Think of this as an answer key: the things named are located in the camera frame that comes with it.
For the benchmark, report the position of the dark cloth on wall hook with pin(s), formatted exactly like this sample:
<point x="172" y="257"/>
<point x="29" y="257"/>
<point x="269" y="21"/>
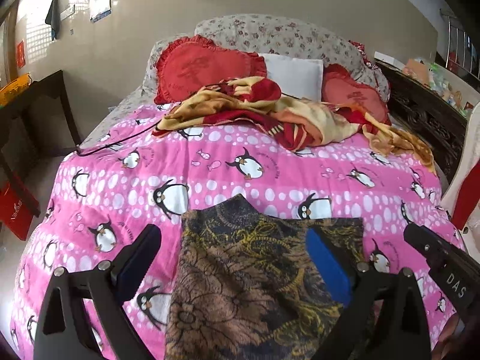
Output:
<point x="53" y="19"/>

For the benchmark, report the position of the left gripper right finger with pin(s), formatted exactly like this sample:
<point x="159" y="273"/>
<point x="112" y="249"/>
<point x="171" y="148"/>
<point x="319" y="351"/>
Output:
<point x="383" y="314"/>

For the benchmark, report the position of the red ruffled left pillow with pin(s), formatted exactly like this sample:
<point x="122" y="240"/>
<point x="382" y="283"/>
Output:
<point x="190" y="63"/>

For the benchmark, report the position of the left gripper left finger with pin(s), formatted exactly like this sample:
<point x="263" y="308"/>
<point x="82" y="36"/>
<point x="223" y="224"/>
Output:
<point x="63" y="326"/>

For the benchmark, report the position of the red ruffled right pillow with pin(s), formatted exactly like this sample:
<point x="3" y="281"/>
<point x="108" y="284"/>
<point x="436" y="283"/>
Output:
<point x="339" y="88"/>

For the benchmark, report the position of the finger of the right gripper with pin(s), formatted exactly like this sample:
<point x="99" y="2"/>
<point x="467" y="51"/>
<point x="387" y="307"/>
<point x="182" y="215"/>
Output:
<point x="428" y="243"/>

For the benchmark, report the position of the red cloth on chair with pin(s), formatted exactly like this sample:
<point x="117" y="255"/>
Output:
<point x="467" y="198"/>

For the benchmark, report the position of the floral grey quilt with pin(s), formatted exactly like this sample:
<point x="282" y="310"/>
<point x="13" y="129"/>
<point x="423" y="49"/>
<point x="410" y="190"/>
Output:
<point x="279" y="35"/>

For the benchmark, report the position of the yellow item on desk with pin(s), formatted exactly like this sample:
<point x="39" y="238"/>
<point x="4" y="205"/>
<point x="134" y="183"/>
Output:
<point x="10" y="91"/>

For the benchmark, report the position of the red yellow fleece blanket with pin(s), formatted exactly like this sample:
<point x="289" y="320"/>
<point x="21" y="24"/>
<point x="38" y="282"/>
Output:
<point x="294" y="124"/>

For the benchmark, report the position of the red box on floor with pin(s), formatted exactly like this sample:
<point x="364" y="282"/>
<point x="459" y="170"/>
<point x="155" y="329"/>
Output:
<point x="14" y="213"/>

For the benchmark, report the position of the dark carved wooden headboard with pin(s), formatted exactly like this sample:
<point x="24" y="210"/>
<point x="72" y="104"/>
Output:
<point x="426" y="114"/>

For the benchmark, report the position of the white pillow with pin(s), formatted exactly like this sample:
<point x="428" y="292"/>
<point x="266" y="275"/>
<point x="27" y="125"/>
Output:
<point x="296" y="77"/>

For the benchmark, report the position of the white plastic chair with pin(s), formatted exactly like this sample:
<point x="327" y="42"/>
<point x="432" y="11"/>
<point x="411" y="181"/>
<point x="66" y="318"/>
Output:
<point x="469" y="157"/>

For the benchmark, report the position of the red ruffled pillow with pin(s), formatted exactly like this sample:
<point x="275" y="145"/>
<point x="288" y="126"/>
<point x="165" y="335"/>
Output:
<point x="190" y="63"/>
<point x="339" y="88"/>

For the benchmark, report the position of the dark floral patterned garment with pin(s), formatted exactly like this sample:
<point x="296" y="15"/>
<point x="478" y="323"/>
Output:
<point x="246" y="287"/>

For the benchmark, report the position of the pink penguin blanket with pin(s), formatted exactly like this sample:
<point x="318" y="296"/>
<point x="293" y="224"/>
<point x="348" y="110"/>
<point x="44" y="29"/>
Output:
<point x="101" y="201"/>

